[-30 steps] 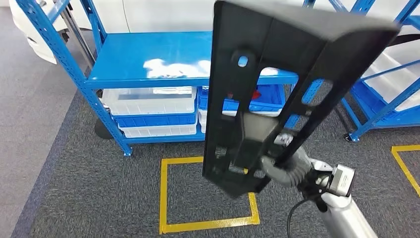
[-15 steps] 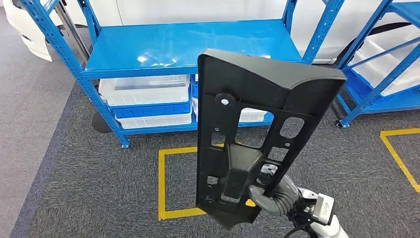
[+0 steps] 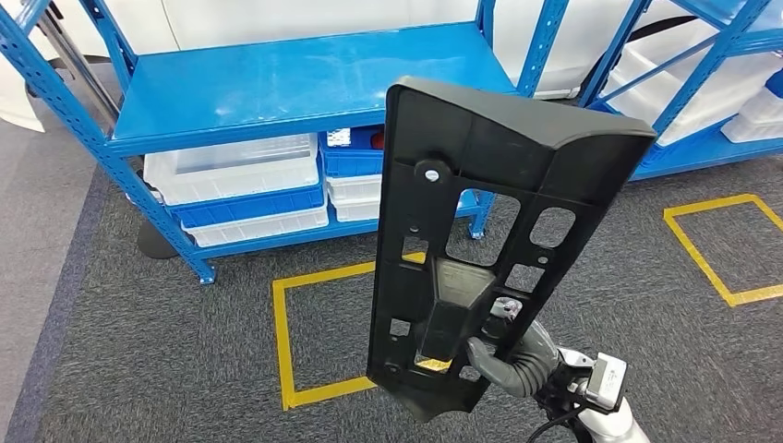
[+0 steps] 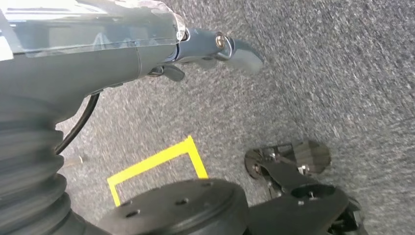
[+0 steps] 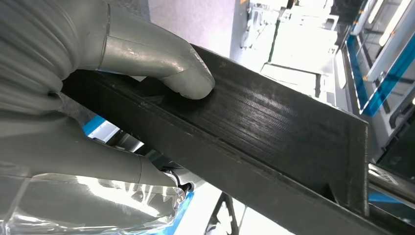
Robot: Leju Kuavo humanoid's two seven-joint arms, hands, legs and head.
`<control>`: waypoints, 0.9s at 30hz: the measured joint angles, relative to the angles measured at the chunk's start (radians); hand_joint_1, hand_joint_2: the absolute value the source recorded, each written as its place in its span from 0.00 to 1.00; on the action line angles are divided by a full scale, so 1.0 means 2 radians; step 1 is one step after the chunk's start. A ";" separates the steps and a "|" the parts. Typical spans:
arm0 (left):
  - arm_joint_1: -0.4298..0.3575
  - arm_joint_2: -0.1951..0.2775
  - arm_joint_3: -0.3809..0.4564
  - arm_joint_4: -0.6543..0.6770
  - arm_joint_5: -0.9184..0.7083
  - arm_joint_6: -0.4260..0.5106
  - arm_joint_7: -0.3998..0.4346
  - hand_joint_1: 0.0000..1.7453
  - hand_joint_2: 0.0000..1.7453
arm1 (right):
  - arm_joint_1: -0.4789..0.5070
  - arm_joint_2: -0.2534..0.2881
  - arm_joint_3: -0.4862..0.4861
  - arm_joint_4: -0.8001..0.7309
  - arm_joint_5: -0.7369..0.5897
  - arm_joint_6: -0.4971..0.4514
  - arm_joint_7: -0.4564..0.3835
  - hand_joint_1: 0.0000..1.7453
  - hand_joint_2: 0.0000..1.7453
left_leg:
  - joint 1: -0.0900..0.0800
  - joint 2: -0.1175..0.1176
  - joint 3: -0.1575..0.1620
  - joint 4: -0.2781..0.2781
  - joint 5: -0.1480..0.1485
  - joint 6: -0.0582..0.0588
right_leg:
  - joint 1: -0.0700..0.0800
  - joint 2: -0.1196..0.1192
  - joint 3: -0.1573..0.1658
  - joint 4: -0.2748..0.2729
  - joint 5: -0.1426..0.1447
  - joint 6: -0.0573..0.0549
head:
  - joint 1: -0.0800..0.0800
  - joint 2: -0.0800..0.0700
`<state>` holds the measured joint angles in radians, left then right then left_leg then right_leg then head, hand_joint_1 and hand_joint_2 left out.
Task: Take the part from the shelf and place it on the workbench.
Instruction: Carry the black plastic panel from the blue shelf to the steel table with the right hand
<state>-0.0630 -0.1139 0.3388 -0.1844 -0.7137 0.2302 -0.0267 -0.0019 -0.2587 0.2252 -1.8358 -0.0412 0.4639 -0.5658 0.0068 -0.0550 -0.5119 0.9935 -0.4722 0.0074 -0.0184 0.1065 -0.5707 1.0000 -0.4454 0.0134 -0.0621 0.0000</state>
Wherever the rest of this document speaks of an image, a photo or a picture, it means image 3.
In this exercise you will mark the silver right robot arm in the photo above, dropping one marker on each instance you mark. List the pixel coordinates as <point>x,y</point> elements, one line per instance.
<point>611,428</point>

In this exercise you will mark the white car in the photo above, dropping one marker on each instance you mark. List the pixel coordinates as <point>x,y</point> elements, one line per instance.
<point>275,18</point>

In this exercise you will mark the large white plastic bin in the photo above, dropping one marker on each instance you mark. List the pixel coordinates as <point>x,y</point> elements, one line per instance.
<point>703,85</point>

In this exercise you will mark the black stanchion pole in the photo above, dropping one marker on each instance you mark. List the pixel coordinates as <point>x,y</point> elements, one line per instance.
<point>156,244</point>

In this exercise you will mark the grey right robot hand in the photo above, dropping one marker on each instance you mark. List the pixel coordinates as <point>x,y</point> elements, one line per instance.
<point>541,345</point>

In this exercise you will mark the blue plastic bin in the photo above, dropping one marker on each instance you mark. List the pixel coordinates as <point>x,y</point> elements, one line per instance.
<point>352,162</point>
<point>244,208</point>

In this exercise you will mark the black plastic panel part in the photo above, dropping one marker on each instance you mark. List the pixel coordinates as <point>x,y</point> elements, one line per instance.
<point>465,140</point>

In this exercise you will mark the small white plastic bin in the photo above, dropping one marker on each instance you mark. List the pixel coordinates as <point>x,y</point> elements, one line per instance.
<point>758,119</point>

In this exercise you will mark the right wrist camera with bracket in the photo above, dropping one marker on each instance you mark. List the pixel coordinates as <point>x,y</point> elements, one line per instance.
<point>605,382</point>

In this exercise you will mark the blue metal shelf rack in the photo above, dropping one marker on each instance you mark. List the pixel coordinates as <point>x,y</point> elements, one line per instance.
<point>679,153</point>
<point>275,79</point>

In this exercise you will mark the yellow floor tape square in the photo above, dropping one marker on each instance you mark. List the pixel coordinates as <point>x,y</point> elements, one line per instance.
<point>281,342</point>

